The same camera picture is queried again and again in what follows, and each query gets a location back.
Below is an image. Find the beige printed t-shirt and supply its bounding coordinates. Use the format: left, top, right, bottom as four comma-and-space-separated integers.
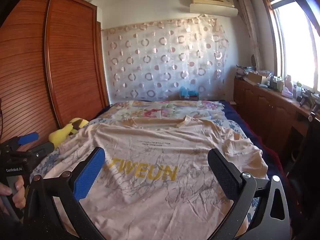
44, 115, 269, 240

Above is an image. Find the black chair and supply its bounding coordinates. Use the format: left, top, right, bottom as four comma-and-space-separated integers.
287, 115, 320, 240

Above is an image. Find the sheer circle-patterned curtain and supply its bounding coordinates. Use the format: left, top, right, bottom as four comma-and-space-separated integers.
101, 15, 229, 102

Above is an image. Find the white air conditioner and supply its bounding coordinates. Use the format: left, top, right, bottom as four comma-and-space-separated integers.
189, 0, 239, 18

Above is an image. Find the black hand-held tool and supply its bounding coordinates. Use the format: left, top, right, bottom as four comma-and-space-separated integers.
299, 89, 320, 113

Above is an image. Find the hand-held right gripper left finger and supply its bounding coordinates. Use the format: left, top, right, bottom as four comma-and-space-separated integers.
23, 146, 107, 240

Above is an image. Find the pink floral blanket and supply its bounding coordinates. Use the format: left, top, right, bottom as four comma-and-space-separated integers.
110, 100, 225, 121

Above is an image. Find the wooden slatted wardrobe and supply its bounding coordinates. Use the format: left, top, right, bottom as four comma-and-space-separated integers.
0, 0, 111, 153

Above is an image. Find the person's left hand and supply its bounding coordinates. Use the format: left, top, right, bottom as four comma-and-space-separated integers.
0, 179, 26, 209

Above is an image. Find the wooden cabinet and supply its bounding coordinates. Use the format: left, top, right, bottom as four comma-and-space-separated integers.
233, 76, 320, 142

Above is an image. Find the blue box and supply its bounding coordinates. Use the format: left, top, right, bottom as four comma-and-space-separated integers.
178, 86, 199, 101

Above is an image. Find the blue floral white sheet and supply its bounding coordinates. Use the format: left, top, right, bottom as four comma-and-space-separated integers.
29, 116, 262, 230

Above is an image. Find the pale patterned window curtain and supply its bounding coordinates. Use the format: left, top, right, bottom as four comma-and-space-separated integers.
237, 0, 263, 70

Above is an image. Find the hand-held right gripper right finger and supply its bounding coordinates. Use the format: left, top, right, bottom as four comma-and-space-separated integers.
207, 148, 292, 240

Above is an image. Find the yellow plush toy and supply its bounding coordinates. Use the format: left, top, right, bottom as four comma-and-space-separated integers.
49, 117, 89, 149

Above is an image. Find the wooden framed window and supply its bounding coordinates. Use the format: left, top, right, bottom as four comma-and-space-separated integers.
259, 0, 320, 93

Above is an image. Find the cardboard box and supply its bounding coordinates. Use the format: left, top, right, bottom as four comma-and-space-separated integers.
247, 70, 272, 84

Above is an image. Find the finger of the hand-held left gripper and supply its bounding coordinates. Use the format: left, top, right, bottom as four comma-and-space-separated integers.
31, 142, 54, 158
10, 133, 39, 146

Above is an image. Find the pink bottle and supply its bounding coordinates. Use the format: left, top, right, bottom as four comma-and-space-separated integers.
282, 75, 294, 98

